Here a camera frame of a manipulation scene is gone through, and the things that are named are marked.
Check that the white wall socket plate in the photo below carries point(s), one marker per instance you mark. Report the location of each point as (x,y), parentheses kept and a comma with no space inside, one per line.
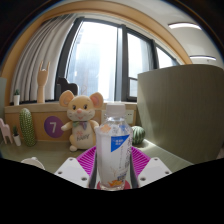
(129,117)

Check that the dark-framed window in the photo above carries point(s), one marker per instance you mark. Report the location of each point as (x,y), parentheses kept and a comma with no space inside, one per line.
(96,56)

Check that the wooden hand model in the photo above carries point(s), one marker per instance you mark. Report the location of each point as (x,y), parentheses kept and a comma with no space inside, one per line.
(42,83)

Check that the long ceiling strip light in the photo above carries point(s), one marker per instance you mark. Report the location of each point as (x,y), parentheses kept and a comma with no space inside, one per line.
(185,25)
(203,58)

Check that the tall green cactus ornament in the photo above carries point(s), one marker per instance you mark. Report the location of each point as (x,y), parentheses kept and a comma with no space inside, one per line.
(27,128)

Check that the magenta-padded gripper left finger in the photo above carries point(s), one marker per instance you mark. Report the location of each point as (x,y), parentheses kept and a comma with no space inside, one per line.
(70,170)

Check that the small plant in white pot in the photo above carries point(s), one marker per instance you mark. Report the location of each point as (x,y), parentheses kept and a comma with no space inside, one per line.
(16,99)
(16,139)

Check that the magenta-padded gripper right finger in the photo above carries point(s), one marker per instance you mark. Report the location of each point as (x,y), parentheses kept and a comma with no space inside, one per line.
(154,170)

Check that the clear plastic water bottle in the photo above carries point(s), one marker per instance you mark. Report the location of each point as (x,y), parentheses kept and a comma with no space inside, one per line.
(113,153)

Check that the grey-green desk divider panel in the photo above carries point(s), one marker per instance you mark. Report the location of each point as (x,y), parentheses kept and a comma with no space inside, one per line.
(2,93)
(183,113)

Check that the grey-beige window curtain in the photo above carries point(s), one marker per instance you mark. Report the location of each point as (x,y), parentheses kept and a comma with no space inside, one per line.
(36,50)

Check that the pink animal-shaped ornament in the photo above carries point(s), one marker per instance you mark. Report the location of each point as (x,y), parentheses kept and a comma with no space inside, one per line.
(5,131)

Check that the beige plush mouse toy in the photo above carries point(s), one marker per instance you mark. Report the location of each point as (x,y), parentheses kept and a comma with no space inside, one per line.
(81,130)

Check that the round purple number sign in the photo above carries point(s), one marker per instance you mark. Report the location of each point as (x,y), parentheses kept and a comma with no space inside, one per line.
(53,127)

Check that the small round green cactus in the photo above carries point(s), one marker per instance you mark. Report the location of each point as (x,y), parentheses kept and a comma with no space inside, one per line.
(138,135)

